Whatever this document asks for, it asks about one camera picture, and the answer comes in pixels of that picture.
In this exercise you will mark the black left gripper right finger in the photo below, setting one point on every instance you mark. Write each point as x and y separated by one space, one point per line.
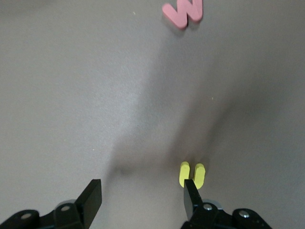
191 202

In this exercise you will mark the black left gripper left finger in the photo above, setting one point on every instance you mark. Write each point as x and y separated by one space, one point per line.
90 202

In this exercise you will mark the yellow foam letter u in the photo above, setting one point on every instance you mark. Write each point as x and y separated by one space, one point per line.
199 176

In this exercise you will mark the brown table cover mat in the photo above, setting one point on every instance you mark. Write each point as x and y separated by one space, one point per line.
71 95

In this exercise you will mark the pink foam letter w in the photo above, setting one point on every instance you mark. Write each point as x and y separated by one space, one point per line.
181 16

